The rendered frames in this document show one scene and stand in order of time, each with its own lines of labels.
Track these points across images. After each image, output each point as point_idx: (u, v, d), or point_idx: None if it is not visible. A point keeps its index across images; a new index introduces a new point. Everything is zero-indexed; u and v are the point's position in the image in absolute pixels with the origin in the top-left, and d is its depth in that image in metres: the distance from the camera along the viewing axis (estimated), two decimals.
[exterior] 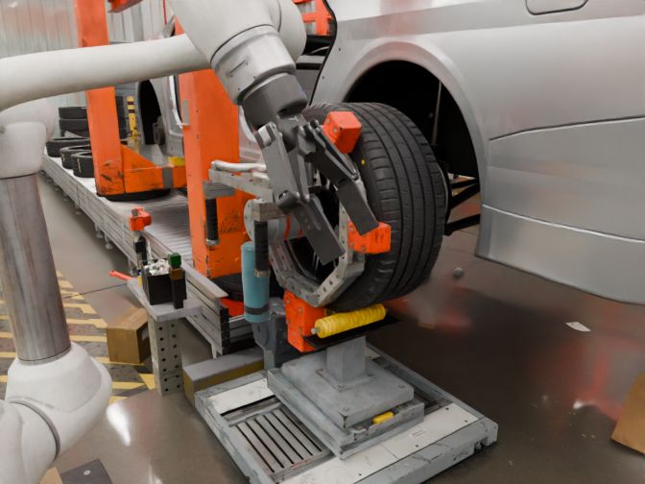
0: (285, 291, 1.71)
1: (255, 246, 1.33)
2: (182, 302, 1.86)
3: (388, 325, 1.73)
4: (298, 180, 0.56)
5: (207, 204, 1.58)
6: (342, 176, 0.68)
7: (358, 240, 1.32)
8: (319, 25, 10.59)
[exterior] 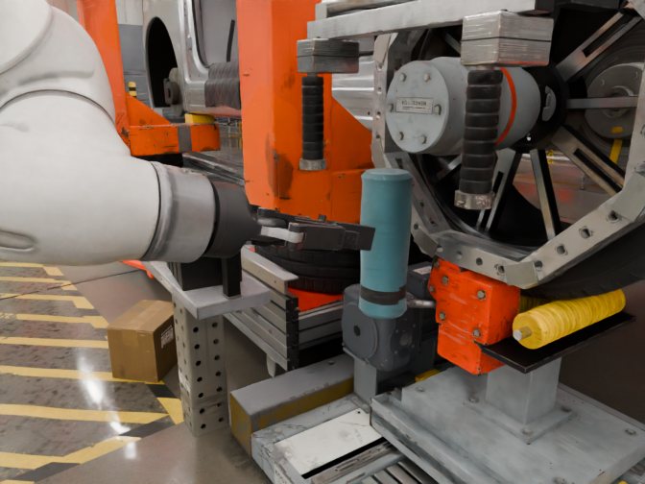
0: (436, 262, 0.93)
1: (469, 133, 0.55)
2: (239, 286, 1.09)
3: (620, 324, 0.95)
4: None
5: (308, 85, 0.80)
6: None
7: None
8: None
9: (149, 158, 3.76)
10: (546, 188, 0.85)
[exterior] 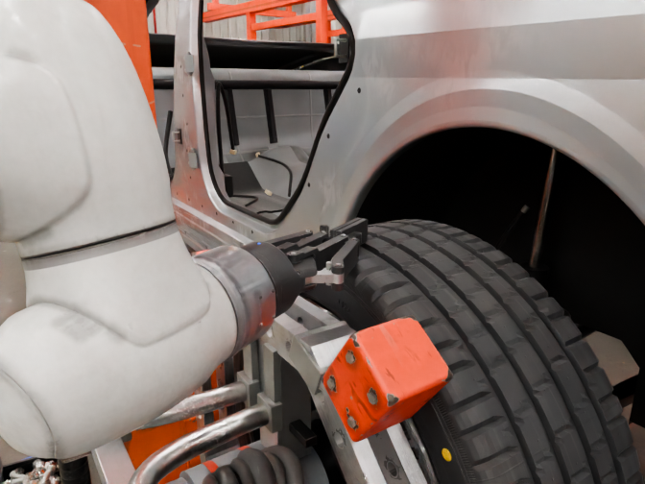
0: None
1: None
2: None
3: None
4: (338, 243, 0.57)
5: (63, 471, 0.68)
6: (321, 241, 0.59)
7: None
8: (319, 27, 9.70)
9: None
10: None
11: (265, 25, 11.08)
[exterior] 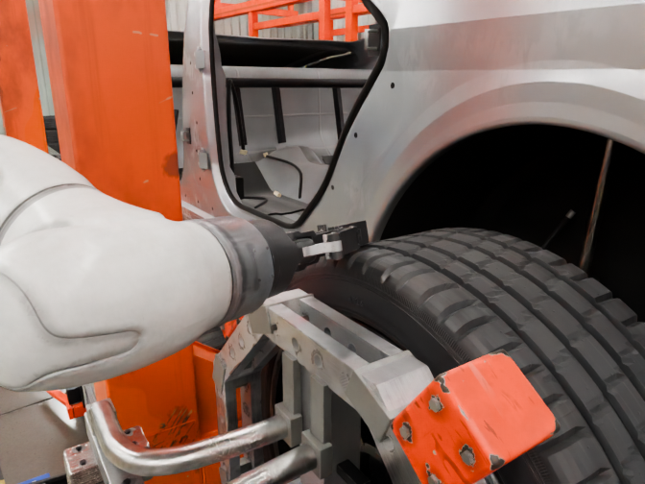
0: None
1: None
2: None
3: None
4: None
5: None
6: None
7: None
8: (322, 26, 9.61)
9: None
10: None
11: (267, 24, 10.99)
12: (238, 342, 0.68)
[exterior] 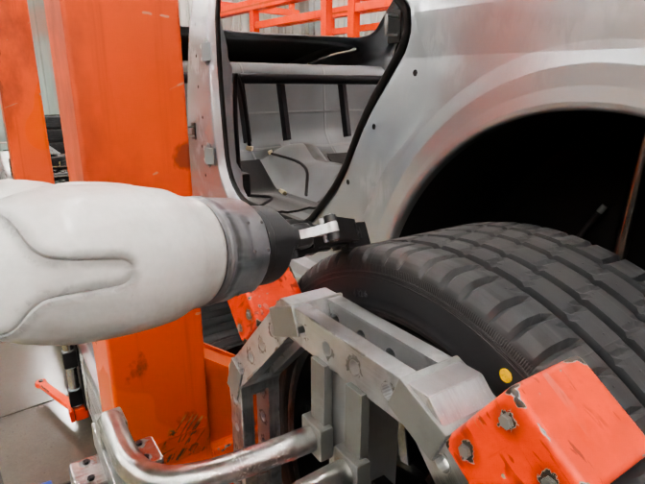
0: None
1: None
2: None
3: None
4: None
5: None
6: None
7: None
8: (323, 24, 9.56)
9: None
10: None
11: (269, 23, 10.94)
12: (258, 345, 0.62)
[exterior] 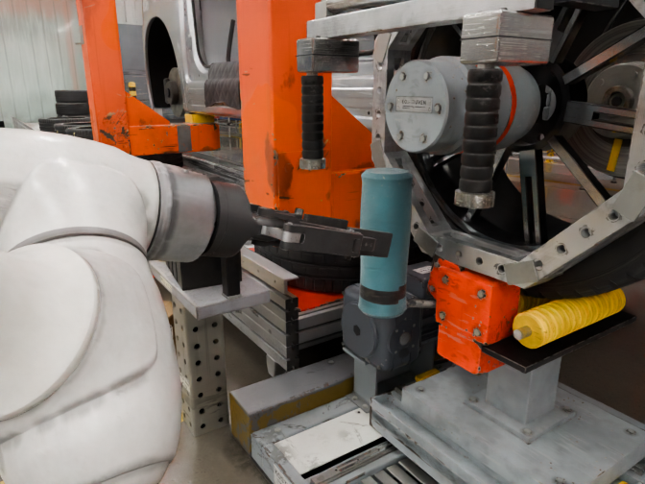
0: (436, 262, 0.93)
1: (469, 132, 0.55)
2: (239, 286, 1.09)
3: (620, 324, 0.95)
4: None
5: (308, 84, 0.80)
6: None
7: None
8: None
9: (149, 158, 3.76)
10: (581, 167, 0.79)
11: None
12: None
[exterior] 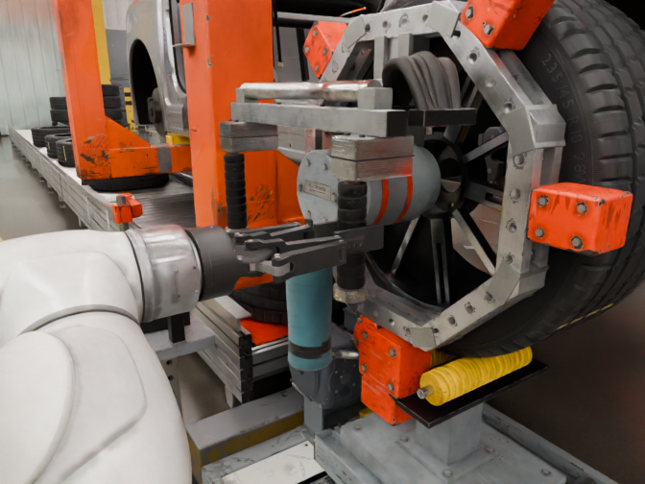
0: (358, 318, 1.00)
1: None
2: (183, 333, 1.16)
3: (531, 374, 1.02)
4: (321, 243, 0.57)
5: (229, 163, 0.87)
6: (301, 233, 0.62)
7: (561, 225, 0.62)
8: None
9: (133, 175, 3.83)
10: (478, 240, 0.86)
11: None
12: (332, 69, 0.95)
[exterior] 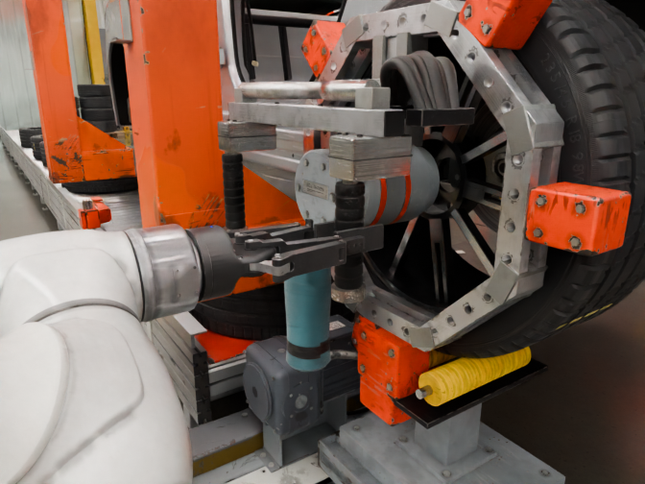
0: (357, 318, 1.00)
1: None
2: None
3: (530, 375, 1.02)
4: (321, 242, 0.57)
5: (227, 163, 0.87)
6: (301, 233, 0.61)
7: (560, 225, 0.61)
8: None
9: None
10: (477, 240, 0.86)
11: None
12: (330, 69, 0.95)
